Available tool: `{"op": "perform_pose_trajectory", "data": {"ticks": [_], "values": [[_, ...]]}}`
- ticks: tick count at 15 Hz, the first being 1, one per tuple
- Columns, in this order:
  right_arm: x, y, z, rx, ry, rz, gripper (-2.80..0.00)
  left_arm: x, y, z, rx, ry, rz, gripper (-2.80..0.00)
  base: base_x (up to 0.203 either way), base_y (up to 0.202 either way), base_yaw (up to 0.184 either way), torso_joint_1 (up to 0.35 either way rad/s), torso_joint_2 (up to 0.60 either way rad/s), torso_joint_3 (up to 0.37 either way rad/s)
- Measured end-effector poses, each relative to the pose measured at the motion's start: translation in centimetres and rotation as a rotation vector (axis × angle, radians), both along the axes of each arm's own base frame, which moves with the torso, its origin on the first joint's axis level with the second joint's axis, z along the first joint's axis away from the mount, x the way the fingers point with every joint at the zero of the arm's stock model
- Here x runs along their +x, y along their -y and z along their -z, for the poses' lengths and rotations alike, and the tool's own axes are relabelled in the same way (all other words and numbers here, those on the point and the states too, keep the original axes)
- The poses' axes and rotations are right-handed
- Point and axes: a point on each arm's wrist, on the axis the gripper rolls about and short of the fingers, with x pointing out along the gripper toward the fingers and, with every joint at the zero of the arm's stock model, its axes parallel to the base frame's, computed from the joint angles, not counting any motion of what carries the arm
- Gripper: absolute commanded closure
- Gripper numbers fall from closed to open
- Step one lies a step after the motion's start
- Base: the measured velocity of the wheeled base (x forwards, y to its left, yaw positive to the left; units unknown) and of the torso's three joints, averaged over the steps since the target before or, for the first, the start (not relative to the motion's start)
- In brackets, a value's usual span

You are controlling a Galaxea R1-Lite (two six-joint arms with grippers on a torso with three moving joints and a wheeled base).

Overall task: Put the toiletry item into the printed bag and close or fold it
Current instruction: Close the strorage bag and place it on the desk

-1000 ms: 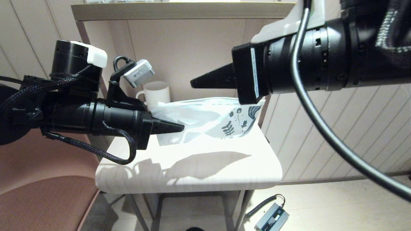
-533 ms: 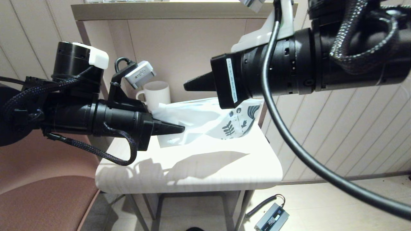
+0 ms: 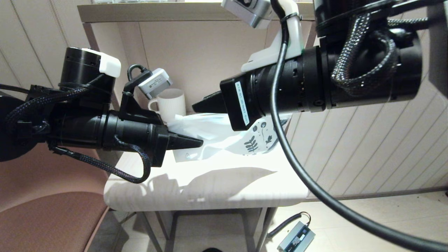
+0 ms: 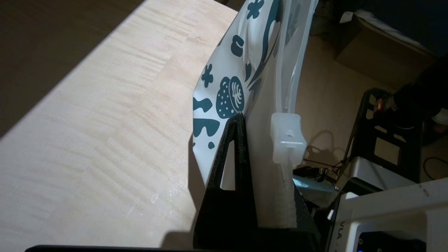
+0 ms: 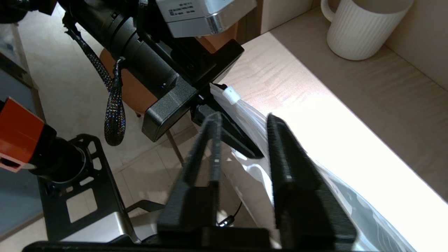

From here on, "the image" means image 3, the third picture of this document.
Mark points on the black round floor object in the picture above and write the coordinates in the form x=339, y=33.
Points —
x=211, y=250

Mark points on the white floral zip pouch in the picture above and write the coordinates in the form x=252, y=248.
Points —
x=210, y=140

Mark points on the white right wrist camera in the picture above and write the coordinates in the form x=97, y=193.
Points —
x=252, y=12

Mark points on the light wooden shelf desk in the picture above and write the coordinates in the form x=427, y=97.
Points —
x=210, y=189

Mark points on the grey power adapter box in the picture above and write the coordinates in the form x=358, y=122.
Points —
x=295, y=239

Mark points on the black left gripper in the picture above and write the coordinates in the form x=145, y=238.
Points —
x=161, y=140

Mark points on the white right camera mount bracket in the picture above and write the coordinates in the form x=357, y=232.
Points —
x=266, y=57

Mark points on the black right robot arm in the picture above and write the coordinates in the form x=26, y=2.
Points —
x=315, y=80

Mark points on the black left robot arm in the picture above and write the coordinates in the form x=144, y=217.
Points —
x=80, y=129

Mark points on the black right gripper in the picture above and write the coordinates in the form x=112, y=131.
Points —
x=241, y=101

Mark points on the brown upholstered chair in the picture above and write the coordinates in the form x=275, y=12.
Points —
x=45, y=217

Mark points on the white ribbed mug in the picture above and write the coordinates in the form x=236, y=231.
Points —
x=175, y=105

